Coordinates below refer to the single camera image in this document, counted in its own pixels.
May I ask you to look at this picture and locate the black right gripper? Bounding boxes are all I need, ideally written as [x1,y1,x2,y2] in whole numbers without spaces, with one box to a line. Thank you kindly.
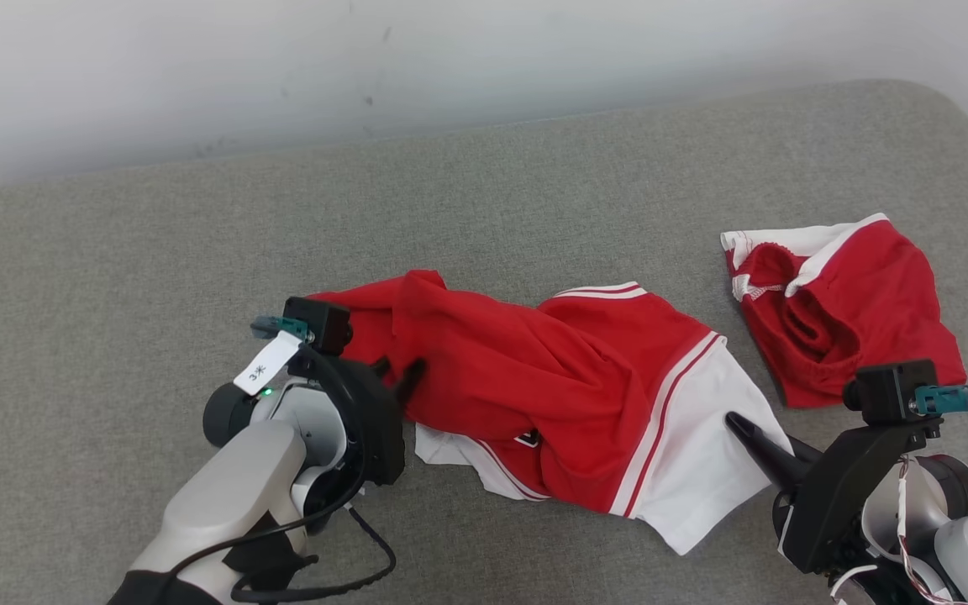
[724,411,944,576]

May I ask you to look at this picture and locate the beige fabric panel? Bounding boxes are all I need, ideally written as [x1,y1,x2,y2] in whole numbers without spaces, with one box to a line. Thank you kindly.
[0,80,968,605]

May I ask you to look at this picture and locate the teal cable connector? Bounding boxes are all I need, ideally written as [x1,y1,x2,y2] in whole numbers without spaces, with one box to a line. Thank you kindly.
[250,315,310,343]
[913,384,968,418]

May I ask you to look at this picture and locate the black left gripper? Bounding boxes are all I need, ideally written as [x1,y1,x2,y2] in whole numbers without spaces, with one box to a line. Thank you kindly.
[298,350,429,489]

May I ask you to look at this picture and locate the red white wire bundle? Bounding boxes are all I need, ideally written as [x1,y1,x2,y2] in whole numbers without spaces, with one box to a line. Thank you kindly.
[894,458,968,605]

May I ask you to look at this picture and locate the red shorts with white stripe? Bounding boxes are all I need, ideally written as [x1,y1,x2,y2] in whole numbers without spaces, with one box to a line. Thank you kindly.
[720,213,968,410]

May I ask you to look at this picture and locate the thin black cable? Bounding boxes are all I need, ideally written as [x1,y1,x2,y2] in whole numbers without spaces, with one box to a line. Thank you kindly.
[230,349,397,604]

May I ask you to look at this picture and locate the red jersey with white sleeves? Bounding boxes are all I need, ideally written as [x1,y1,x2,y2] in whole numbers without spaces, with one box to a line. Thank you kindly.
[308,269,794,557]

